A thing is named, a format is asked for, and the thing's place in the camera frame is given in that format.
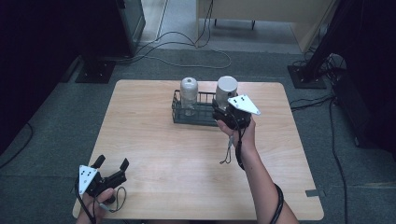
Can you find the long black floor cable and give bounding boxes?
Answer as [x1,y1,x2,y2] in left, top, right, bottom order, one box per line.
[329,98,349,224]

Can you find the paired black floor cables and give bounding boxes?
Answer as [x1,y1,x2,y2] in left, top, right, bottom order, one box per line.
[289,94,336,113]

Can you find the clear bottle silver lid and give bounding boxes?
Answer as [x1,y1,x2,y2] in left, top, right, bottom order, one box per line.
[215,75,239,110]

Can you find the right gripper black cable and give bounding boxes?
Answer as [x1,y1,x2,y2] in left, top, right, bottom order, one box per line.
[233,119,285,224]

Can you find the right gripper thin grey cord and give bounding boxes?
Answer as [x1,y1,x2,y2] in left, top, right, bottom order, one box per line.
[219,132,235,165]

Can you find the dark tape strip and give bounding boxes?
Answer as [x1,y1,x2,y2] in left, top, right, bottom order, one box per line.
[304,189,327,198]

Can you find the left gripper thin loop cord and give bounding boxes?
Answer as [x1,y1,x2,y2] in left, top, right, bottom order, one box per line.
[94,186,128,214]

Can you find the dark curtain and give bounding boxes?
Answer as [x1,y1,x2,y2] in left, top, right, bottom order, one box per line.
[0,0,87,155]

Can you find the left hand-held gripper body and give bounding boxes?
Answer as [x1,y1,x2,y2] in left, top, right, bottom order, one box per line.
[77,164,128,198]

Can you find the curved black floor cable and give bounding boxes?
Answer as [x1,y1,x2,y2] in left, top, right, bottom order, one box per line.
[0,122,34,171]

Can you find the black wire basket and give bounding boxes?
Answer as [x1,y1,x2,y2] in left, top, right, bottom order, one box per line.
[171,89,221,128]

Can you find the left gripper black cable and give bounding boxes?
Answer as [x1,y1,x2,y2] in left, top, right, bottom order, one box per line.
[74,178,97,224]

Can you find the clear bottle domed grey lid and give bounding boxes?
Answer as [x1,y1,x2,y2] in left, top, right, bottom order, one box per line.
[179,77,200,118]

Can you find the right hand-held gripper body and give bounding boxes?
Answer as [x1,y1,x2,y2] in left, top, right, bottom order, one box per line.
[211,94,262,131]

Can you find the beige wooden furniture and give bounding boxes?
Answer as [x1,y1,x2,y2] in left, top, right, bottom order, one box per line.
[195,0,340,54]

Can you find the thin black floor cable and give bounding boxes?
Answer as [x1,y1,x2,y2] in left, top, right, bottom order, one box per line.
[134,0,217,58]

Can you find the black square stand base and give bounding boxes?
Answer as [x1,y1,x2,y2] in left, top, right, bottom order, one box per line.
[75,58,117,85]
[286,63,328,91]

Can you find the black box on floor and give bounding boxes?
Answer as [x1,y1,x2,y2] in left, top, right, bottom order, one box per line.
[331,72,396,154]

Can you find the black slanted stand pole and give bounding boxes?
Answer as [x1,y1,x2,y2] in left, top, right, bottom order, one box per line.
[302,0,354,81]

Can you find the white floor cable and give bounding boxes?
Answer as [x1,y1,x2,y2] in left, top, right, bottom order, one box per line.
[118,39,233,70]

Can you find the dark grey cabinet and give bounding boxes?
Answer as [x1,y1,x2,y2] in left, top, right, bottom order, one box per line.
[115,0,147,59]

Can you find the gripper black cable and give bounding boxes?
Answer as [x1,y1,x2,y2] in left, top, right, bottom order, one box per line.
[233,119,285,224]
[74,178,97,224]

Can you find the person's right hand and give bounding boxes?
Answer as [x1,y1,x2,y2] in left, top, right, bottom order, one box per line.
[216,115,257,151]

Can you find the person's left hand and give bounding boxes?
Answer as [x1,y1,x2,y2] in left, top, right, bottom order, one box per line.
[75,187,117,224]

